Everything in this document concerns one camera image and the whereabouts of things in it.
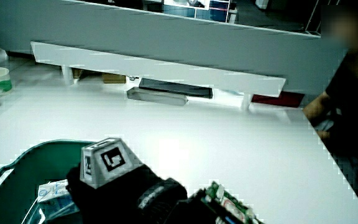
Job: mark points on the black flat keyboard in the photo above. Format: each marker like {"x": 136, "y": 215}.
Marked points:
{"x": 176, "y": 87}

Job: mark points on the person's right forearm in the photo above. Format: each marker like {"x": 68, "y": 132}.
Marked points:
{"x": 219, "y": 207}

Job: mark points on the person's right hand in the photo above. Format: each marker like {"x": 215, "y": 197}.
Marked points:
{"x": 117, "y": 196}

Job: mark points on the white desk riser shelf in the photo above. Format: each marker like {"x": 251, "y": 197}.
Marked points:
{"x": 154, "y": 67}

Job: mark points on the green plastic tray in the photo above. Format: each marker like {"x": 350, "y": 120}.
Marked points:
{"x": 26, "y": 168}

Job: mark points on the white and blue milk carton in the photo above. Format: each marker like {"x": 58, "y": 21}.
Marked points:
{"x": 53, "y": 190}

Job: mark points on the white background shelf unit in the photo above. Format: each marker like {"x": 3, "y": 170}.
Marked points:
{"x": 210, "y": 9}

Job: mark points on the brown cardboard box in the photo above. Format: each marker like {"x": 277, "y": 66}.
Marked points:
{"x": 113, "y": 78}

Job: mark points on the dark red box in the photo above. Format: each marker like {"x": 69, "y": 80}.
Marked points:
{"x": 278, "y": 100}

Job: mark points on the grey partition panel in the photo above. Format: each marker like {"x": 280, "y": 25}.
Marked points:
{"x": 166, "y": 35}

